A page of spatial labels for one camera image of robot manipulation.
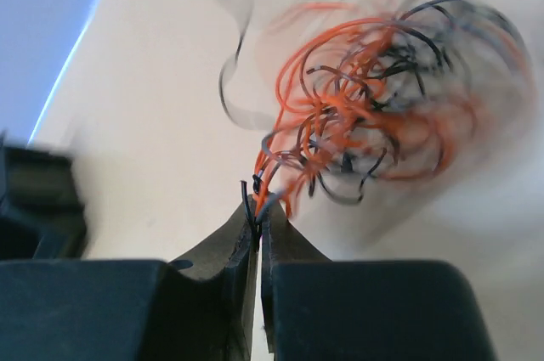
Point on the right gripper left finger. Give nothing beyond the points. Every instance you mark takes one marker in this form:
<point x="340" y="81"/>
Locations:
<point x="197" y="307"/>

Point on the orange black wire ball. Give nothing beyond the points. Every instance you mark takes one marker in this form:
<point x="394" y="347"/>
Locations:
<point x="378" y="91"/>

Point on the black plastic bin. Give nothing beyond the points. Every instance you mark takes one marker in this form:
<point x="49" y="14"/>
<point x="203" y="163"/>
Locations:
<point x="42" y="214"/>

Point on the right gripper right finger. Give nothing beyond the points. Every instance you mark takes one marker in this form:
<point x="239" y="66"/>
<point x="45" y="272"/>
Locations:
<point x="315" y="308"/>

